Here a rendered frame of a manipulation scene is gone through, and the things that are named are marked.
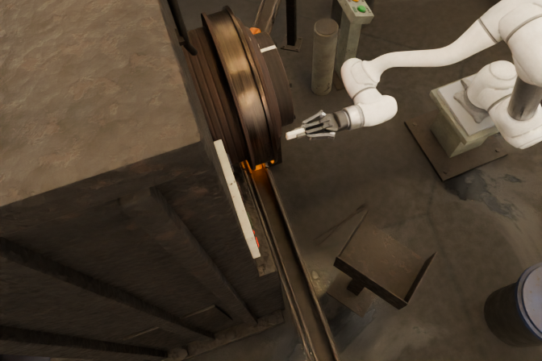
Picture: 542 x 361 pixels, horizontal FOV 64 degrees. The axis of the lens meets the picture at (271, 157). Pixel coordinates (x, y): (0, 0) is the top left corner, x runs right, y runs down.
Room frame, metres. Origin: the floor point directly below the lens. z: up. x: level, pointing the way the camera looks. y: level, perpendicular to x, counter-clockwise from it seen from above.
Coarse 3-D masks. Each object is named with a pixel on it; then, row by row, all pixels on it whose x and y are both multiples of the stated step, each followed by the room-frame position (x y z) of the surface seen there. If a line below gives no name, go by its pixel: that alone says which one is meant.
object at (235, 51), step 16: (208, 16) 0.86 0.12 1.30; (224, 16) 0.84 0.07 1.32; (224, 32) 0.77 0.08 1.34; (240, 32) 0.75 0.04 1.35; (224, 48) 0.72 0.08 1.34; (240, 48) 0.71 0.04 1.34; (240, 64) 0.67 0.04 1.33; (240, 80) 0.64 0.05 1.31; (256, 80) 0.63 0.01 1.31; (240, 96) 0.61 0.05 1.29; (256, 96) 0.61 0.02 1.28; (256, 112) 0.58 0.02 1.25; (256, 128) 0.55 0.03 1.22; (272, 128) 0.55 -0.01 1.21; (256, 144) 0.53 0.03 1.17; (272, 144) 0.54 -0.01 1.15; (256, 160) 0.53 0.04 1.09; (272, 160) 0.56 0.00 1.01
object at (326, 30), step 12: (324, 24) 1.51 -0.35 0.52; (336, 24) 1.50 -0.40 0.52; (324, 36) 1.45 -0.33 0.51; (336, 36) 1.47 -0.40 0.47; (324, 48) 1.44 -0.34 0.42; (324, 60) 1.44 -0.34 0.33; (312, 72) 1.50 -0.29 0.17; (324, 72) 1.44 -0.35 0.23; (312, 84) 1.49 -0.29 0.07; (324, 84) 1.44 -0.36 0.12
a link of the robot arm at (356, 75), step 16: (480, 32) 0.90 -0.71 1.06; (448, 48) 0.91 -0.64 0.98; (464, 48) 0.88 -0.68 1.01; (480, 48) 0.87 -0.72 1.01; (352, 64) 1.04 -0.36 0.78; (368, 64) 1.02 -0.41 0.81; (384, 64) 0.99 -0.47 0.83; (400, 64) 0.96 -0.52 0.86; (416, 64) 0.93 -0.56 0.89; (432, 64) 0.90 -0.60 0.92; (352, 80) 0.98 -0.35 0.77; (368, 80) 0.96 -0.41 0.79; (352, 96) 0.93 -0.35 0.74
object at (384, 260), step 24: (360, 240) 0.40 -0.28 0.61; (384, 240) 0.39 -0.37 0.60; (336, 264) 0.32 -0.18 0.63; (360, 264) 0.31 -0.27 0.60; (384, 264) 0.30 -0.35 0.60; (408, 264) 0.29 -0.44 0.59; (336, 288) 0.33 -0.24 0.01; (360, 288) 0.29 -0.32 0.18; (384, 288) 0.20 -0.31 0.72; (408, 288) 0.21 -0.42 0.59; (360, 312) 0.21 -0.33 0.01
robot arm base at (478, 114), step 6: (462, 84) 1.15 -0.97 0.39; (468, 84) 1.13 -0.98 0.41; (462, 90) 1.11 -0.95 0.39; (456, 96) 1.09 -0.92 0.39; (462, 96) 1.08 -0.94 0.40; (462, 102) 1.05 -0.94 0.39; (468, 102) 1.03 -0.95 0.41; (468, 108) 1.01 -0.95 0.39; (474, 108) 1.00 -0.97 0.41; (474, 114) 0.97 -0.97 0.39; (480, 114) 0.97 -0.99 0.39; (486, 114) 0.97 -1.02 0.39; (474, 120) 0.95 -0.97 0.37; (480, 120) 0.94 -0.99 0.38
